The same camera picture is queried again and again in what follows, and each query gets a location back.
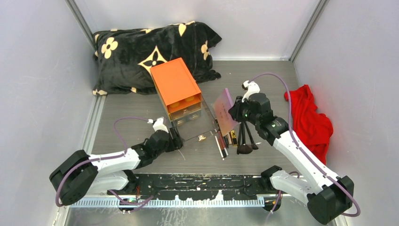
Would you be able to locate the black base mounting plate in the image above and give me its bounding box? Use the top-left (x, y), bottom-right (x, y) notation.
top-left (115, 174), bottom-right (278, 201)

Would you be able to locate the beige concealer tube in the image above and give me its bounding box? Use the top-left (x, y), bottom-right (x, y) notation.
top-left (225, 133), bottom-right (232, 147)

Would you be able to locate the clear top drawer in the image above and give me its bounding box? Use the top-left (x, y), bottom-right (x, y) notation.
top-left (170, 96), bottom-right (219, 143)

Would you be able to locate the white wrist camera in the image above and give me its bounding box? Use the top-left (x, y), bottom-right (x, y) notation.
top-left (147, 117), bottom-right (169, 133)
top-left (242, 81), bottom-right (260, 103)

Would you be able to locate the black floral blanket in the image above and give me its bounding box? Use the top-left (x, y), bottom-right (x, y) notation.
top-left (92, 21), bottom-right (222, 96)

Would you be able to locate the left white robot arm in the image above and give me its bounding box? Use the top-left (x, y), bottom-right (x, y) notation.
top-left (49, 127), bottom-right (183, 207)

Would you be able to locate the white makeup pencil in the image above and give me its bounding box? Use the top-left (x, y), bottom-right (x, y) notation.
top-left (215, 135), bottom-right (225, 161)

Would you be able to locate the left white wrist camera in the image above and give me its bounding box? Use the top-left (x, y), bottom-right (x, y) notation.
top-left (147, 117), bottom-right (169, 133)

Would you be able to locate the red cloth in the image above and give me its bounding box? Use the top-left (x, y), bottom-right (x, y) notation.
top-left (290, 84), bottom-right (334, 164)

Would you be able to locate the orange drawer organizer box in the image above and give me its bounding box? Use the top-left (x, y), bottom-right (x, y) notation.
top-left (150, 57), bottom-right (202, 126)

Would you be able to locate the large pink eyeshadow palette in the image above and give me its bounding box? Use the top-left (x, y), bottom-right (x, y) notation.
top-left (213, 88), bottom-right (239, 136)

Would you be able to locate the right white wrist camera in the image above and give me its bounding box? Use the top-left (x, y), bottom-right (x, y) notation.
top-left (242, 81), bottom-right (260, 103)

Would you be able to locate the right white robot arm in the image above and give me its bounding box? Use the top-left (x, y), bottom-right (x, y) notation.
top-left (229, 93), bottom-right (354, 225)

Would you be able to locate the gold lipstick tube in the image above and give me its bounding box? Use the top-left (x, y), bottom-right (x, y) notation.
top-left (230, 130), bottom-right (238, 147)

